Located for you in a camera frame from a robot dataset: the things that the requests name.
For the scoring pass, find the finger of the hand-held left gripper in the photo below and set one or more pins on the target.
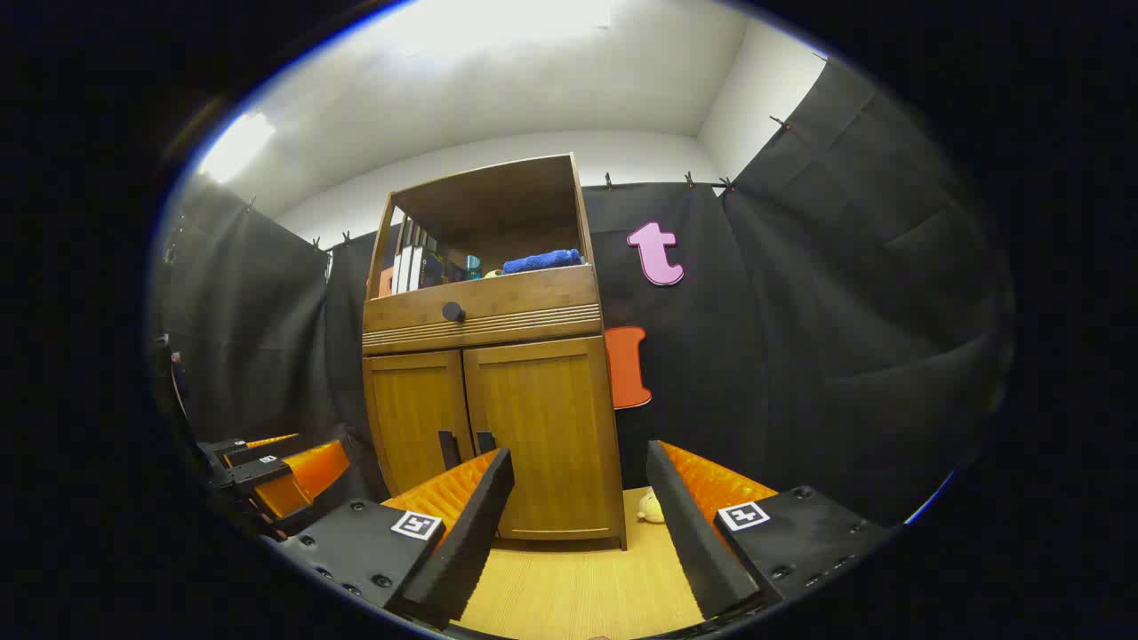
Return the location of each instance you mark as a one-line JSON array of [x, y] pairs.
[[258, 444], [298, 480]]

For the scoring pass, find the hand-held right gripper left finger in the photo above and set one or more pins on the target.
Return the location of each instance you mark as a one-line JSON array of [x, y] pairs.
[[471, 533]]

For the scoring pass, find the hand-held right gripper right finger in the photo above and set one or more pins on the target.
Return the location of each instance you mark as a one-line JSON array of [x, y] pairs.
[[689, 533]]

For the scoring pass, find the narrow wooden cabinet door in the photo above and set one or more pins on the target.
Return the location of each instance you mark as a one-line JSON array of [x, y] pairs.
[[409, 418]]

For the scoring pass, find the wide wooden cabinet door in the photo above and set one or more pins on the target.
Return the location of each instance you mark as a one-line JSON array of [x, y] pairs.
[[551, 418]]

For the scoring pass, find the wooden double-door shoe cabinet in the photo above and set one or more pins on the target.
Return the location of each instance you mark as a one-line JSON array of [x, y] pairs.
[[498, 196]]

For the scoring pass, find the cream plush toy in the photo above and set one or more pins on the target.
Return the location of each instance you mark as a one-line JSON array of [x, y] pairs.
[[651, 508]]

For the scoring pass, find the black round drawer knob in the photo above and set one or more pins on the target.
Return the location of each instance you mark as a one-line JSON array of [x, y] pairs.
[[453, 312]]

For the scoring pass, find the black backdrop cloth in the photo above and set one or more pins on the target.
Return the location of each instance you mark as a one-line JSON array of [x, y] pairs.
[[800, 311]]

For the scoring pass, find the dark blue book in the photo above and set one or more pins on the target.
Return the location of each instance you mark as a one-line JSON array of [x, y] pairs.
[[433, 267]]

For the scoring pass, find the teal cup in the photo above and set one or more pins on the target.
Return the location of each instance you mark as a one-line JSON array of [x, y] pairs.
[[473, 267]]

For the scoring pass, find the blue folded towel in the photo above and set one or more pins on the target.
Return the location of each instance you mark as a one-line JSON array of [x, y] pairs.
[[542, 261]]

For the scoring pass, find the ceiling light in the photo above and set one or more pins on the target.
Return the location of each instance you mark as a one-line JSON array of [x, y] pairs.
[[236, 147]]

